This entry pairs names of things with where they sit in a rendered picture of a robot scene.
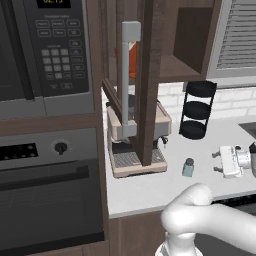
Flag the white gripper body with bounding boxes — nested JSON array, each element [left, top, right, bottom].
[[219, 145, 244, 179]]

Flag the teal shaker with dark cap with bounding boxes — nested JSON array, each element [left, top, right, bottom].
[[181, 157, 196, 178]]

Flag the brown cabinet door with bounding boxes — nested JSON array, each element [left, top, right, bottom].
[[129, 0, 168, 167]]

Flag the brown base cabinet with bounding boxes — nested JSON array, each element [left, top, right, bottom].
[[108, 210, 169, 256]]

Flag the brown open shelf cabinet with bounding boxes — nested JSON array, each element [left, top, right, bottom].
[[159, 0, 224, 84]]

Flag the orange condiment bottle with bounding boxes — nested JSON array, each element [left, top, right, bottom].
[[128, 41, 138, 80]]

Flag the dark grey dishwasher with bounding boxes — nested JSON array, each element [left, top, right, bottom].
[[194, 193, 256, 256]]

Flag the grey sink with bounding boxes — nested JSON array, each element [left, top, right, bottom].
[[237, 121, 256, 140]]

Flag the black three-tier stand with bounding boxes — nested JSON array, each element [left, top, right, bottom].
[[178, 80, 218, 141]]

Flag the beige coffee machine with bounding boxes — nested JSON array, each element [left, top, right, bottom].
[[106, 95, 173, 180]]

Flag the grey window blinds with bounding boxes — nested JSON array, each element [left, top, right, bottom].
[[205, 0, 256, 90]]

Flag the black oven knob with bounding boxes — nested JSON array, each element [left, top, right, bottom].
[[54, 141, 69, 156]]

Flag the dark grey oven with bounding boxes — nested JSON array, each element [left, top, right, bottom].
[[0, 127, 106, 256]]

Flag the grey microwave oven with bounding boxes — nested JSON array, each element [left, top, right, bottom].
[[0, 0, 97, 121]]

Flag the grey cabinet door handle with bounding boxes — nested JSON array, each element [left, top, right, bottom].
[[120, 20, 142, 140]]

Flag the brown wall cabinet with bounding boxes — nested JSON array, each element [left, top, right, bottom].
[[99, 0, 162, 116]]

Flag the dark oven door handle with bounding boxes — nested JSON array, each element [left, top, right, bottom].
[[0, 164, 90, 192]]

